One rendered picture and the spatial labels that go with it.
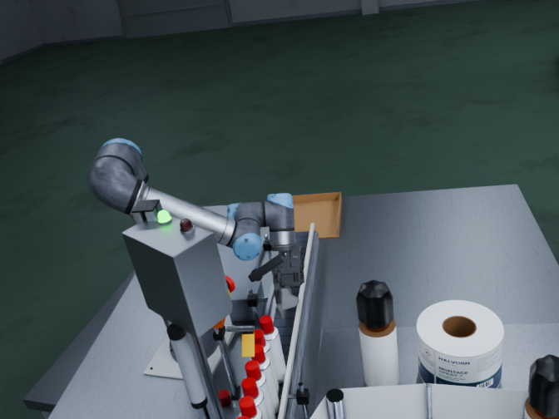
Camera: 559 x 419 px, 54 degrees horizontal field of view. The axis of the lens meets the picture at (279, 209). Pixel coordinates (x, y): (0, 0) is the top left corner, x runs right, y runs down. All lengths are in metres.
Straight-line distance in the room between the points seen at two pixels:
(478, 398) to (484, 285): 0.67
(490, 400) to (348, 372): 0.41
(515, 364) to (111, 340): 1.21
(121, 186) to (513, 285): 1.22
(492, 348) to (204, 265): 0.70
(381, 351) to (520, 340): 0.42
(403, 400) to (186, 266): 0.56
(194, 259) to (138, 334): 0.93
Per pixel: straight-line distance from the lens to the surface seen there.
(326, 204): 2.36
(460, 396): 1.26
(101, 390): 1.76
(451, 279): 1.89
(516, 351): 1.59
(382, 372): 1.41
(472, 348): 1.37
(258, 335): 1.36
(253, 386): 1.25
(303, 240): 2.05
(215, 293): 1.06
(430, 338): 1.39
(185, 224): 1.02
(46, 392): 1.85
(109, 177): 1.43
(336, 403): 1.21
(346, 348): 1.58
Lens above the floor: 1.97
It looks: 29 degrees down
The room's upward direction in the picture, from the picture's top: 10 degrees counter-clockwise
